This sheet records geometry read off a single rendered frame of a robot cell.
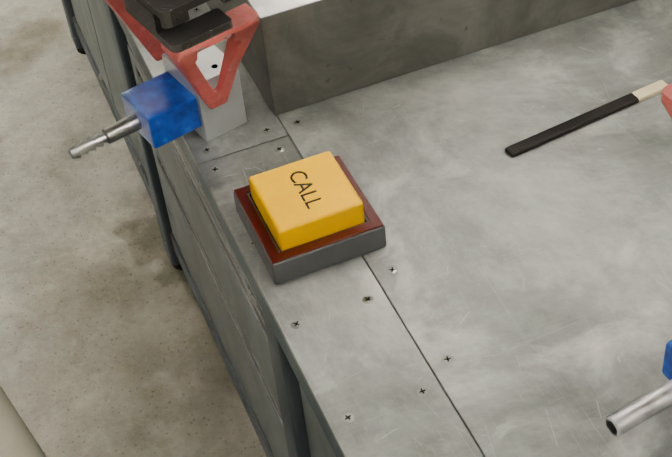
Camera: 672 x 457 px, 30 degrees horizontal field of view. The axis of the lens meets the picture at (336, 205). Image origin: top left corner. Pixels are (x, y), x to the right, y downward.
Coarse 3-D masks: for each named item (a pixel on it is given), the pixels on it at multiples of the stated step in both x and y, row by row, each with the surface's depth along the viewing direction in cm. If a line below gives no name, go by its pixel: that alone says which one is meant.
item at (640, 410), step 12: (648, 396) 69; (660, 396) 69; (624, 408) 69; (636, 408) 68; (648, 408) 69; (660, 408) 69; (612, 420) 68; (624, 420) 68; (636, 420) 68; (612, 432) 69; (624, 432) 68
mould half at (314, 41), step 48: (240, 0) 93; (288, 0) 90; (336, 0) 90; (384, 0) 92; (432, 0) 93; (480, 0) 95; (528, 0) 97; (576, 0) 99; (624, 0) 101; (288, 48) 91; (336, 48) 93; (384, 48) 95; (432, 48) 96; (480, 48) 98; (288, 96) 94
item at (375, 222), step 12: (336, 156) 88; (240, 192) 86; (360, 192) 85; (252, 204) 85; (252, 216) 84; (372, 216) 83; (264, 228) 83; (360, 228) 82; (372, 228) 82; (264, 240) 82; (324, 240) 82; (336, 240) 81; (276, 252) 81; (288, 252) 81; (300, 252) 81
